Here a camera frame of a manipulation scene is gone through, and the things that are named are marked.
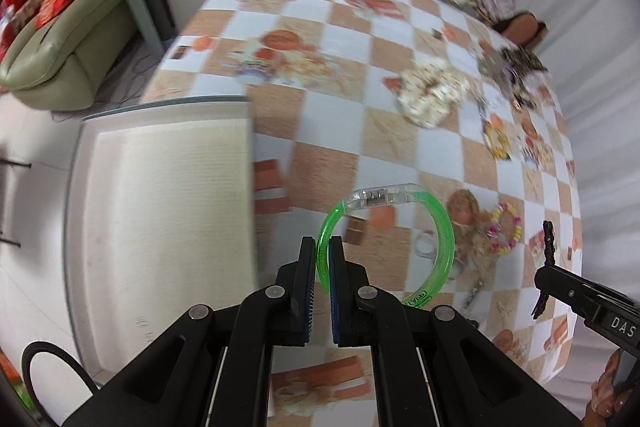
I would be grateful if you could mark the cream polka dot scrunchie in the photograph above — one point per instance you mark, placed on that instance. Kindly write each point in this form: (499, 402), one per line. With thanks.
(430, 89)

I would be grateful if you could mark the right hand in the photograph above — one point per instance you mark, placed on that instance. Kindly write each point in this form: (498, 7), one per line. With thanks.
(604, 402)

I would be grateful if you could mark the brown slippers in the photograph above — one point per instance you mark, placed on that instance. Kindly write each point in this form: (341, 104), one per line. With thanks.
(522, 29)

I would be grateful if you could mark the grey jewelry tray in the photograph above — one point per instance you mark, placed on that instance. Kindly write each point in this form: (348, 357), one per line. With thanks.
(159, 217)

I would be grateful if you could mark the silver keychain with charm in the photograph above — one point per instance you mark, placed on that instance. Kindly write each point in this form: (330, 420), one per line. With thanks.
(471, 280)

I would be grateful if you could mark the green translucent bangle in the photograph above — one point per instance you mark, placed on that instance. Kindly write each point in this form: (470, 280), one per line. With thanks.
(395, 195)

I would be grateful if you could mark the checkered patterned tablecloth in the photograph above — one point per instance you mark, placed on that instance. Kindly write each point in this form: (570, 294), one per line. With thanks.
(323, 75)

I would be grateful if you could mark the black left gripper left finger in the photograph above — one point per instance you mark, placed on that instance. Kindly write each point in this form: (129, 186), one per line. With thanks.
(295, 308)

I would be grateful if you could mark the black bobble hair clip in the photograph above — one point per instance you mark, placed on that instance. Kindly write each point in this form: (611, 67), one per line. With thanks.
(548, 249)

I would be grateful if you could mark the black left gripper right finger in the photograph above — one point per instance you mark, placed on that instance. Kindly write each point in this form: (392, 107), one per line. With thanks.
(346, 277)

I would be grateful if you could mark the green leather sofa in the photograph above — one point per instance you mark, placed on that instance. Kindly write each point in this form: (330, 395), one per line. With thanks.
(59, 65)

